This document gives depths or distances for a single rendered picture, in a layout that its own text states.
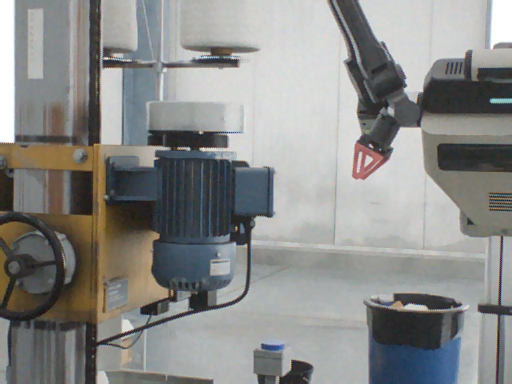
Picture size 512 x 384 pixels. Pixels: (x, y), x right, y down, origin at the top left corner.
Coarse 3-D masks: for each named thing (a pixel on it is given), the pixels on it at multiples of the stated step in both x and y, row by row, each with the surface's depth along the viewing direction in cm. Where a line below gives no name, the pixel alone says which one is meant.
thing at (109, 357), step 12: (0, 324) 213; (108, 324) 204; (120, 324) 203; (0, 336) 213; (108, 336) 204; (0, 348) 213; (108, 348) 204; (120, 348) 203; (0, 360) 212; (108, 360) 204; (120, 360) 204; (0, 372) 207
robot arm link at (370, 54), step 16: (336, 0) 193; (352, 0) 193; (352, 16) 194; (352, 32) 195; (368, 32) 195; (368, 48) 195; (368, 64) 196; (384, 64) 199; (368, 80) 197; (384, 80) 197; (400, 80) 198
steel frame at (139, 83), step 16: (144, 0) 1041; (144, 16) 1042; (144, 32) 1043; (144, 48) 1044; (128, 80) 1044; (144, 80) 1045; (128, 96) 1045; (144, 96) 1046; (128, 112) 1047; (144, 112) 1047; (128, 128) 1048; (144, 128) 1048; (128, 144) 1050; (144, 144) 1049
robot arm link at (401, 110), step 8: (400, 72) 198; (368, 88) 198; (400, 88) 197; (384, 96) 197; (392, 96) 194; (400, 96) 191; (392, 104) 193; (400, 104) 191; (408, 104) 191; (416, 104) 191; (392, 112) 193; (400, 112) 191; (408, 112) 192; (416, 112) 192; (392, 120) 197; (400, 120) 192; (408, 120) 192; (416, 120) 192
